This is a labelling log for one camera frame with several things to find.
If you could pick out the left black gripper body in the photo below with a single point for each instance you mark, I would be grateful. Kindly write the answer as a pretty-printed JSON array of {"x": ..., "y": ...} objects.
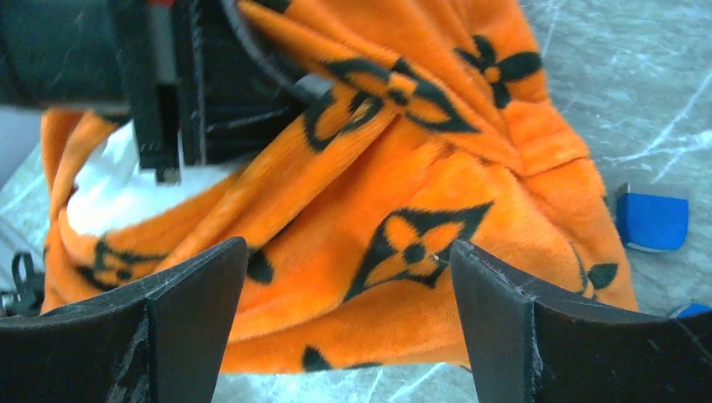
[{"x": 75, "y": 54}]

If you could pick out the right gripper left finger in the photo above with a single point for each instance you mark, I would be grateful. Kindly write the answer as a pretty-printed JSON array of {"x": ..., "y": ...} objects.
[{"x": 158, "y": 339}]

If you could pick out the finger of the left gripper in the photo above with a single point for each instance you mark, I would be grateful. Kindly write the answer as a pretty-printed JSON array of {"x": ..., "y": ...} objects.
[
  {"x": 236, "y": 91},
  {"x": 147, "y": 66}
]

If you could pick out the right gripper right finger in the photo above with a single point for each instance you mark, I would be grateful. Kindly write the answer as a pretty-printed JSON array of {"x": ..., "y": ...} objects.
[{"x": 531, "y": 341}]

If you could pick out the white pillow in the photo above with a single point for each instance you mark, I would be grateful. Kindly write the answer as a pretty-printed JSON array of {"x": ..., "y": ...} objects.
[{"x": 111, "y": 193}]

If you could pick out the orange patterned pillowcase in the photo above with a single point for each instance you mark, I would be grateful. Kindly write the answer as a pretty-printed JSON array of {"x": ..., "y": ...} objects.
[{"x": 437, "y": 126}]

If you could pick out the blue block near pillow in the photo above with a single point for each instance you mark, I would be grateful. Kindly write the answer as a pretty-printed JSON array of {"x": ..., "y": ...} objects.
[{"x": 691, "y": 310}]

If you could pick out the blue block front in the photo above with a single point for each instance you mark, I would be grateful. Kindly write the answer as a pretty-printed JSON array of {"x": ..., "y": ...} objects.
[{"x": 652, "y": 218}]

